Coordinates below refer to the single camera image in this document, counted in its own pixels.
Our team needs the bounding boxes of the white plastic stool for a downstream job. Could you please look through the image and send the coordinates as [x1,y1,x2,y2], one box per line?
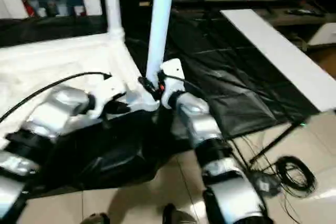
[0,31,161,151]

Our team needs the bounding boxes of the black glossy mat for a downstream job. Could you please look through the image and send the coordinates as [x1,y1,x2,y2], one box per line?
[0,6,320,192]

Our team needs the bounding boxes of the dark rounded robot body part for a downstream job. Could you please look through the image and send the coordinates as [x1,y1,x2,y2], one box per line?
[162,203,196,224]
[83,212,111,224]

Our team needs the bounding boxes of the white flat board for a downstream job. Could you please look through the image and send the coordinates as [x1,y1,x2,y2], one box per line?
[219,8,336,112]

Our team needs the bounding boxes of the black metal table leg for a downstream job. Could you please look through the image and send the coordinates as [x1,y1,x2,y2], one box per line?
[249,121,305,164]

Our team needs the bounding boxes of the black floor device with label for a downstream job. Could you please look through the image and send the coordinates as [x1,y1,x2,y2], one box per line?
[253,173,281,197]

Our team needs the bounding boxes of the black remote control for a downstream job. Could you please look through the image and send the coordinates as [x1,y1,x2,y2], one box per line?
[286,8,323,16]

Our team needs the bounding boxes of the white rounded box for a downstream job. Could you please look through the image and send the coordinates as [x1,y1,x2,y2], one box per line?
[307,22,336,46]

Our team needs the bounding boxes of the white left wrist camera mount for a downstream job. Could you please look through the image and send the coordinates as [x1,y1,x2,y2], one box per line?
[89,76,127,119]

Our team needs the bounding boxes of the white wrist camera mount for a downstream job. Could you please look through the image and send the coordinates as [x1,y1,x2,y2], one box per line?
[89,76,127,119]
[159,58,186,109]

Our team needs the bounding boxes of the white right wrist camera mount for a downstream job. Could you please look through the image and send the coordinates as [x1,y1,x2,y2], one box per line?
[159,58,186,109]

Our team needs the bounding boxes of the coiled black floor cables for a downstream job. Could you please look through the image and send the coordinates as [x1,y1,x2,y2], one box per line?
[275,155,318,198]

